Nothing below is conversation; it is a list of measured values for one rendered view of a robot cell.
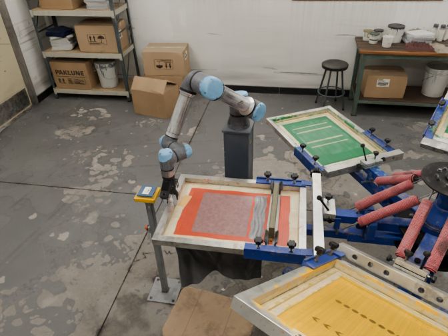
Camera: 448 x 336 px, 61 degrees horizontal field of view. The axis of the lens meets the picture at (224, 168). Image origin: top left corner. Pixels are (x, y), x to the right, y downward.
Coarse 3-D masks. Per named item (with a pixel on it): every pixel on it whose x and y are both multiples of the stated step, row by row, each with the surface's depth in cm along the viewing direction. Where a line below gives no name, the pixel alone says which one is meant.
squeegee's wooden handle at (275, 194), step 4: (276, 184) 221; (276, 188) 218; (276, 192) 215; (276, 196) 212; (272, 200) 210; (276, 200) 209; (272, 204) 207; (276, 204) 207; (272, 208) 204; (276, 208) 204; (272, 212) 201; (276, 212) 202; (272, 216) 199; (272, 220) 196; (272, 224) 194; (272, 228) 192; (272, 232) 193; (268, 236) 196; (272, 236) 195
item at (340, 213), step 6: (336, 210) 204; (342, 210) 204; (348, 210) 204; (354, 210) 203; (336, 216) 201; (342, 216) 200; (348, 216) 200; (354, 216) 200; (342, 222) 202; (348, 222) 202; (354, 222) 201
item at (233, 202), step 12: (192, 192) 234; (204, 192) 234; (216, 192) 233; (228, 192) 233; (240, 192) 233; (192, 204) 225; (204, 204) 224; (216, 204) 224; (228, 204) 224; (240, 204) 223; (252, 204) 223; (288, 204) 222; (288, 216) 214
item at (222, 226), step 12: (180, 216) 216; (192, 216) 216; (204, 216) 216; (216, 216) 215; (228, 216) 215; (240, 216) 215; (252, 216) 215; (180, 228) 208; (192, 228) 208; (204, 228) 208; (216, 228) 208; (228, 228) 207; (240, 228) 207; (264, 228) 207; (288, 228) 206; (240, 240) 200; (252, 240) 200; (288, 240) 199
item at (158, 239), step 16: (192, 176) 242; (208, 176) 241; (304, 192) 225; (304, 208) 214; (160, 224) 206; (304, 224) 203; (160, 240) 197; (176, 240) 196; (192, 240) 196; (304, 240) 194
